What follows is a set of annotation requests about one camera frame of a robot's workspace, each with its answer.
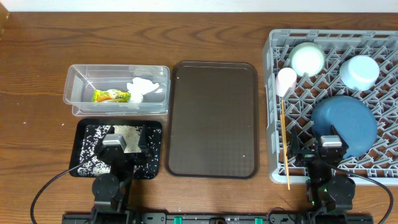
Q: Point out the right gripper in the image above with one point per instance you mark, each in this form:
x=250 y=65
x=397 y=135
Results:
x=295 y=149

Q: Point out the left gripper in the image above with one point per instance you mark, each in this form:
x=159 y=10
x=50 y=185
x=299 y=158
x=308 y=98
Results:
x=145 y=150

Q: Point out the wooden chopstick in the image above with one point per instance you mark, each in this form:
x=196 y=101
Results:
x=282 y=103
x=284 y=143

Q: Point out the dark blue plate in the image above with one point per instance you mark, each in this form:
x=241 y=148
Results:
x=352 y=119

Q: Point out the pile of white rice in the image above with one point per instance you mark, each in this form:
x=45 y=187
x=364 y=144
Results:
x=93 y=134

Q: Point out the white tissue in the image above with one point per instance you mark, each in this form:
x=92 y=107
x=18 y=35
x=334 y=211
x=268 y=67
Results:
x=140 y=87

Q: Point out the pink cup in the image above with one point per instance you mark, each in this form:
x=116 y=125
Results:
x=285 y=80

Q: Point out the yellow green snack wrapper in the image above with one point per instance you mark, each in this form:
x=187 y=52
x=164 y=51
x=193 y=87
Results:
x=110 y=96

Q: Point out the light blue bowl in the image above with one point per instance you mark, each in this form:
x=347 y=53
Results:
x=359 y=72

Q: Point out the mint green bowl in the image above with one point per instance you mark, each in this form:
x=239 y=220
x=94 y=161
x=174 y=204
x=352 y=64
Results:
x=307 y=58

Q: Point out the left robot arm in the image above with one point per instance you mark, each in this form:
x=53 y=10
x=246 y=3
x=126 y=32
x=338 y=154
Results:
x=111 y=190

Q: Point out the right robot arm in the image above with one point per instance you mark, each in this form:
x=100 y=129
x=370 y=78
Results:
x=330 y=195

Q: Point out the grey dishwasher rack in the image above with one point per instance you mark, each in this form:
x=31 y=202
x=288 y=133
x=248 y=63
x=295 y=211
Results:
x=380 y=162

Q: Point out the black tray bin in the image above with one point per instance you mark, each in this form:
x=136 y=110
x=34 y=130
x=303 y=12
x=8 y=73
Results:
x=85 y=122

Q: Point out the brown serving tray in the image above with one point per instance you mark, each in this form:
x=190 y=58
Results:
x=213 y=121

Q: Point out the clear plastic bin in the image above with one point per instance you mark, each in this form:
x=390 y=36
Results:
x=82 y=80

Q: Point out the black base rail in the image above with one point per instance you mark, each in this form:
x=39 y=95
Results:
x=161 y=218

